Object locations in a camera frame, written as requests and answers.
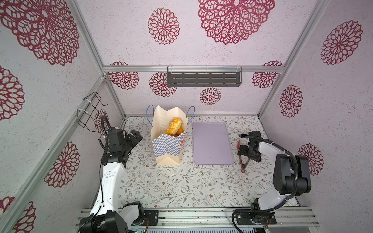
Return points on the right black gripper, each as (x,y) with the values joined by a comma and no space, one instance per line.
(242,150)

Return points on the red kitchen tongs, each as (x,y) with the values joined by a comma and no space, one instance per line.
(241,163)

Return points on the twisted light bread roll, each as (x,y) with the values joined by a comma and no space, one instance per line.
(174,127)

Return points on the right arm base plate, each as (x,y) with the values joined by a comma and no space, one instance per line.
(246,217)

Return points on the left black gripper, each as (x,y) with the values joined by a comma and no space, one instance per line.
(133,140)

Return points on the aluminium front rail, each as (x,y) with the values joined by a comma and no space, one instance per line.
(221,218)

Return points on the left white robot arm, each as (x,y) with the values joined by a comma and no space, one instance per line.
(105,216)

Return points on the lavender tray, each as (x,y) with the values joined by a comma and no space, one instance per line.
(211,144)

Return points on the blue checkered paper bag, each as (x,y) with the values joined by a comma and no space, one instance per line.
(168,147)

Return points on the long orange bread loaf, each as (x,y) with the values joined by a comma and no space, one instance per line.
(180,131)

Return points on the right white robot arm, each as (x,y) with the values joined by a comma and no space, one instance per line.
(291,175)

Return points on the grey wall shelf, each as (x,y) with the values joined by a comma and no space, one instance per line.
(203,79)

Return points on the black wire wall rack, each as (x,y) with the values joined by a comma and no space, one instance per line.
(86,114)

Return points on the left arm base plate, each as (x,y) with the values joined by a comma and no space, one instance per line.
(150,218)

